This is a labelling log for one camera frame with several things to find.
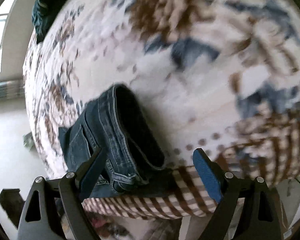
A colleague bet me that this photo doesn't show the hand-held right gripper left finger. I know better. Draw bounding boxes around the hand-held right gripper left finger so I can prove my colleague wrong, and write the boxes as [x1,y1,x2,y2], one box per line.
[17,147,108,240]

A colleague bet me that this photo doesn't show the floral printed blanket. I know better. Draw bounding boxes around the floral printed blanket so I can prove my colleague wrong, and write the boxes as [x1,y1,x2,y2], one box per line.
[22,0,300,220]

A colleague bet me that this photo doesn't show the window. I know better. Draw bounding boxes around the window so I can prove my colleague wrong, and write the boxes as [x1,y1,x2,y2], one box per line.
[0,0,18,76]

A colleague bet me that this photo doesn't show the wall radiator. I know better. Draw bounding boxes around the wall radiator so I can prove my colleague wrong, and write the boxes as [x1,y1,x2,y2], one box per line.
[0,79,25,101]

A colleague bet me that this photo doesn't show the dark object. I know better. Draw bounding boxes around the dark object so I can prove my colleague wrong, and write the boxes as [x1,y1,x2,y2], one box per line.
[0,187,26,228]

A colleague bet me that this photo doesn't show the blue denim jeans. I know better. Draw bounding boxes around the blue denim jeans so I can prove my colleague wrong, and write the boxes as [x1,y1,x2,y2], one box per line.
[58,84,176,200]

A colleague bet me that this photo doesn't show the dark teal folded cloth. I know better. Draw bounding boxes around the dark teal folded cloth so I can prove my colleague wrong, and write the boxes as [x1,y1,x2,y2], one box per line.
[32,0,64,43]

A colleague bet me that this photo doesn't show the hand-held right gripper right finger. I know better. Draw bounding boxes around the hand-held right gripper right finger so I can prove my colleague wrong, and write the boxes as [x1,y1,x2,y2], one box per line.
[192,148,283,240]

